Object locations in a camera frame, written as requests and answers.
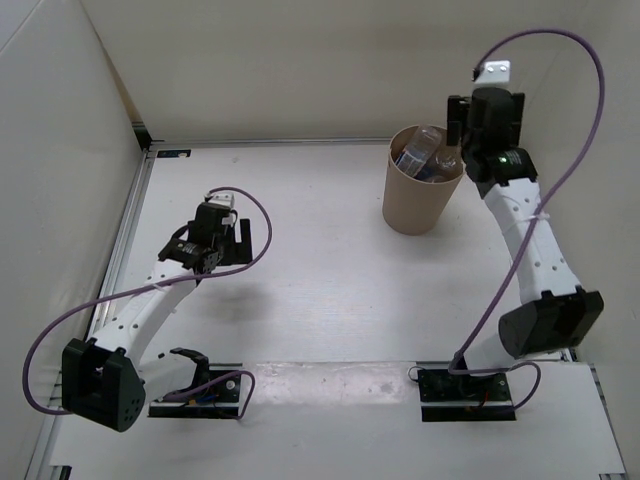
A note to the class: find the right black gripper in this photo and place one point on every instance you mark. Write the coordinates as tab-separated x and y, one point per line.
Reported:
457	110

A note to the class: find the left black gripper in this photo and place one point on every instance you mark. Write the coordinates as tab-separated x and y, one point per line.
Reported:
239	252

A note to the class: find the clear bottle white orange label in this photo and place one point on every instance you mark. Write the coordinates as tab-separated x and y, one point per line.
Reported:
422	145

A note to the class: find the clear plastic bottle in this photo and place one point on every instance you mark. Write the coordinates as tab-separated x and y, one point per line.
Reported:
447	164

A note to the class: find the blue label Pocari Sweat bottle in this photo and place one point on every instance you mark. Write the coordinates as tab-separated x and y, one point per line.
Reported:
431	176

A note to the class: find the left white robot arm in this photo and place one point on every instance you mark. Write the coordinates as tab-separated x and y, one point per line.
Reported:
106	379

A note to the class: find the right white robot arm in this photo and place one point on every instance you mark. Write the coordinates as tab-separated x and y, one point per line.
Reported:
556	311

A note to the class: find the brown cardboard bin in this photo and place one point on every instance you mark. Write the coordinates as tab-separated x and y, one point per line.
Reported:
411	206

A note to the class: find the white front board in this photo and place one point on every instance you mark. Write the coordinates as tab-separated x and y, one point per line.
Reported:
356	421

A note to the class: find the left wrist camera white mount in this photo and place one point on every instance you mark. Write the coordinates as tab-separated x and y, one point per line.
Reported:
224	200

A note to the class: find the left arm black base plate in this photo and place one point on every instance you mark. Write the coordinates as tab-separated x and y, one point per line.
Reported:
220	401

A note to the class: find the aluminium table frame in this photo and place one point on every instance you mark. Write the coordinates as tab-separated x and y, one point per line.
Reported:
337	285

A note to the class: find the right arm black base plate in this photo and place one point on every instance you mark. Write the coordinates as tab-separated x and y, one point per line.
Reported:
446	398

